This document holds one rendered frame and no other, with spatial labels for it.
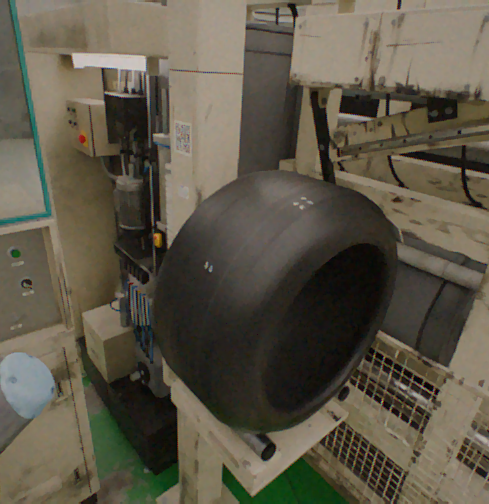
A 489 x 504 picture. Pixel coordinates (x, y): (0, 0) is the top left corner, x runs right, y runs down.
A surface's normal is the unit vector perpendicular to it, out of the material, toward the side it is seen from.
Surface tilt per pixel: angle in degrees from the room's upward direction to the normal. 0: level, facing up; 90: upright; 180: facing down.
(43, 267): 90
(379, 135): 90
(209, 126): 90
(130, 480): 0
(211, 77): 90
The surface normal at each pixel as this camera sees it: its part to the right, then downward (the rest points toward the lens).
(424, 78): -0.76, 0.25
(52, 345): 0.64, 0.37
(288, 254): 0.14, -0.18
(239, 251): -0.50, -0.46
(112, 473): 0.05, -0.90
